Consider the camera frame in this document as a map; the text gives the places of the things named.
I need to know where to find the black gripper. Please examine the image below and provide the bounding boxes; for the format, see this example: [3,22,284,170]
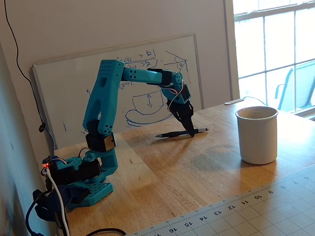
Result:
[161,83,195,138]

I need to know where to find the black and silver pen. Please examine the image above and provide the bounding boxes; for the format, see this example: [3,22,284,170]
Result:
[155,127,209,138]

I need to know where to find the white ceramic mug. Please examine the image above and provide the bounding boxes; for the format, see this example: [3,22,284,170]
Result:
[235,106,279,165]

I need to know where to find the whiteboard with blue drawings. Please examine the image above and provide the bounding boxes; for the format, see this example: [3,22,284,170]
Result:
[32,33,205,151]

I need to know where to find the white framed window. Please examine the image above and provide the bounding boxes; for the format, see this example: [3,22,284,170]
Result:
[223,0,315,118]

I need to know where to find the teal outdoor chair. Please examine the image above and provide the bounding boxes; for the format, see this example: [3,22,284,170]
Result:
[274,60,315,113]

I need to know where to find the grey gridded cutting mat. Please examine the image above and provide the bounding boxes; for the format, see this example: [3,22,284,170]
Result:
[127,163,315,236]

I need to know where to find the dark blue table clamp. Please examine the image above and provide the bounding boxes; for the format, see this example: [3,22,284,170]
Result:
[32,185,91,223]

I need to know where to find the black usb cable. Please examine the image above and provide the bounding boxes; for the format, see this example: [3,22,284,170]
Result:
[81,228,126,236]

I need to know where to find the white usb cable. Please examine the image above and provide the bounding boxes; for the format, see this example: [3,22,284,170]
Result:
[46,169,71,236]

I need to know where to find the thin black wall cable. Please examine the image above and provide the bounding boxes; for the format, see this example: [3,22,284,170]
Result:
[3,0,57,151]

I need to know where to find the blue cable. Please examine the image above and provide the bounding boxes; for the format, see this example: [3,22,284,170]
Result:
[25,195,44,236]

